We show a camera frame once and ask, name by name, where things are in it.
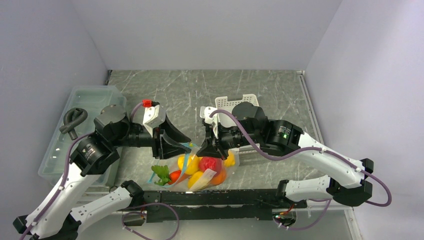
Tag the yellow lemon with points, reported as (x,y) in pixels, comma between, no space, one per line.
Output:
(194,178)
(191,165)
(230,160)

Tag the red bell pepper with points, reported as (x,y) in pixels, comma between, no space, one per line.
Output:
(214,164)

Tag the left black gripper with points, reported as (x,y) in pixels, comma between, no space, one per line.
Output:
(162,148)

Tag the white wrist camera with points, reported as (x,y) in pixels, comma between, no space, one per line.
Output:
(154,115)
(211,121)

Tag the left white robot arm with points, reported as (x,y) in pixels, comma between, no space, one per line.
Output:
(88,157)

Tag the clear zip top bag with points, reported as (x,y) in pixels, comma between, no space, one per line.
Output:
(203,183)

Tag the yellow lemon front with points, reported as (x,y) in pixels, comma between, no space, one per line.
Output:
(194,178)

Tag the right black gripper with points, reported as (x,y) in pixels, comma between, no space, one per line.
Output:
(208,149)

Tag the orange tangerine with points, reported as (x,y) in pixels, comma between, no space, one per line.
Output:
(219,178)

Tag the orange carrot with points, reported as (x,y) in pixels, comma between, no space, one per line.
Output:
(174,176)

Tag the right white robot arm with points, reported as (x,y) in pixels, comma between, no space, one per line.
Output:
(343,180)

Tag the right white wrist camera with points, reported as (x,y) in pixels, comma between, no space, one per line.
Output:
(211,121)

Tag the white plastic basket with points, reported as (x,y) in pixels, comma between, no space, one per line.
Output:
(229,102)

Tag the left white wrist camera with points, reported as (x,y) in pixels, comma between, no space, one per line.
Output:
(154,115)

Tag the green leafy vegetable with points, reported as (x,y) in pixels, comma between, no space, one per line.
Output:
(163,173)

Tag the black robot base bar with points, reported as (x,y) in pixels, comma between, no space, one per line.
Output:
(259,204)

